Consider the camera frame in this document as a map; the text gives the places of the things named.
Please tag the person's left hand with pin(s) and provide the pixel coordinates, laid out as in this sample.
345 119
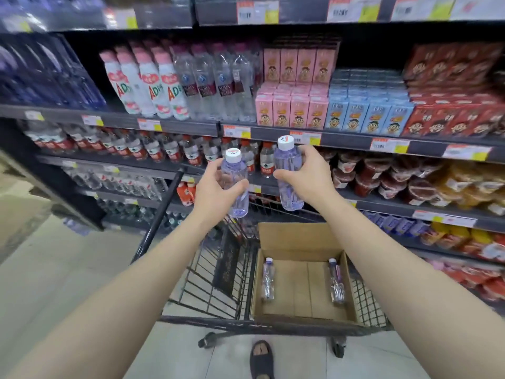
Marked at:
209 197

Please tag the person's right hand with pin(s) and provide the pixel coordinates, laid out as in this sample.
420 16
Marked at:
319 185

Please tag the dark grey metal shelf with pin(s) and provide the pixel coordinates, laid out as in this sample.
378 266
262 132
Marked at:
189 128

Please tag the brown cardboard box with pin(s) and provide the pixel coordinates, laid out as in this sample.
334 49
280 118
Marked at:
303 288

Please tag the person's left forearm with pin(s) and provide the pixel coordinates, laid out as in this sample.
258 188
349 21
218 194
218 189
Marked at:
110 303

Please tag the person's right forearm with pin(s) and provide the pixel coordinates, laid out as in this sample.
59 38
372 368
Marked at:
418 296

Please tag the person's dark right sandal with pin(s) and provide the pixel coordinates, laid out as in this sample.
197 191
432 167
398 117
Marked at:
261 367

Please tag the group of red packaged bottles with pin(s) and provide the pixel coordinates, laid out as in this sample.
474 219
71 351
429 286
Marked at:
184 195

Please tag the white yellow price tag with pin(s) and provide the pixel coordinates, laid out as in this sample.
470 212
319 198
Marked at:
69 164
460 221
309 139
354 9
34 115
121 18
236 132
422 7
255 189
111 169
351 203
466 153
390 146
150 125
428 216
257 12
92 120
188 179

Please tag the group of dark red jars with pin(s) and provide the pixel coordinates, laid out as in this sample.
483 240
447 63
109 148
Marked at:
375 173

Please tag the black cart seat panel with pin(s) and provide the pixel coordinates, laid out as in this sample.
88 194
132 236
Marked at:
227 268

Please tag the stack of pink drink cartons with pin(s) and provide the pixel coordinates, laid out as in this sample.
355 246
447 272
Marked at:
292 110

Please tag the group of dark capped bottles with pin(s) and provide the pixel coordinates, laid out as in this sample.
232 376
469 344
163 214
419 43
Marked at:
130 211

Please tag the stack of blue drink cartons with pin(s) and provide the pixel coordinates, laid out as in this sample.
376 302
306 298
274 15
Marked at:
363 114

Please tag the row of clear plastic bottles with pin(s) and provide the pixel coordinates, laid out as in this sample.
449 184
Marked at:
118 183

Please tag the row of red label bottles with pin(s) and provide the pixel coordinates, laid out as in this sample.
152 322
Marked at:
118 144

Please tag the group of maroon label bottles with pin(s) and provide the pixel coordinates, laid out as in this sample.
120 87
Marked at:
221 82

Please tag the group of white pink bottles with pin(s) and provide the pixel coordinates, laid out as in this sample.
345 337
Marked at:
138 86

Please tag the stack of red drink cartons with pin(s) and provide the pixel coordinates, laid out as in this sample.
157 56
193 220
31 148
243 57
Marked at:
442 122

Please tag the white pink price tag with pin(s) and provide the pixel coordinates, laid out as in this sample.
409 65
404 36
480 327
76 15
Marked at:
479 7

